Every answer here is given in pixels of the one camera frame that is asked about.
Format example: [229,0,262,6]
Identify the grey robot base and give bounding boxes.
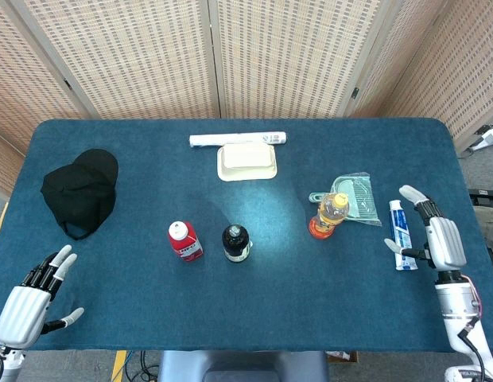
[157,349,329,382]

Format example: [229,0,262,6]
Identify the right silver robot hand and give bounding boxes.
[384,185,468,273]

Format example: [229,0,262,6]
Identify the woven folding screen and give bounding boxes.
[0,0,493,196]

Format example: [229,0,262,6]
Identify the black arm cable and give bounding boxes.
[457,316,488,369]

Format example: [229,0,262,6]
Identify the floor cables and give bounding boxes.
[122,349,160,382]

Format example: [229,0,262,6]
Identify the dark tea bottle black cap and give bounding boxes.
[221,224,254,263]

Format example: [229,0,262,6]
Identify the green dustpan set in bag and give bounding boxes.
[309,171,382,228]

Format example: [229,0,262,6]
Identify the blue table cloth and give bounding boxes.
[0,118,490,353]

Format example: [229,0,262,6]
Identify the orange drink bottle yellow cap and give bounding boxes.
[308,192,350,241]

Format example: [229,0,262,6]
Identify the beige food container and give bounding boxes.
[216,142,278,182]

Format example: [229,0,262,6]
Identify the red NFC juice bottle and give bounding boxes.
[167,220,204,263]

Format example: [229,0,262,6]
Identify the black baseball cap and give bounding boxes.
[40,148,119,241]

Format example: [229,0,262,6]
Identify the white rolled bag pack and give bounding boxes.
[188,131,288,149]

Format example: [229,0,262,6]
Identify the white floor device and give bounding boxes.
[467,124,493,152]

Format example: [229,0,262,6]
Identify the olive fabric bundle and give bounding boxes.
[471,197,493,255]

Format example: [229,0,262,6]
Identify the white blue toothpaste tube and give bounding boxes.
[388,199,419,271]

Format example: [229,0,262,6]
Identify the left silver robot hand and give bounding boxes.
[0,244,85,350]

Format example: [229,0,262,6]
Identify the pink arm wires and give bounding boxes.
[460,274,484,319]

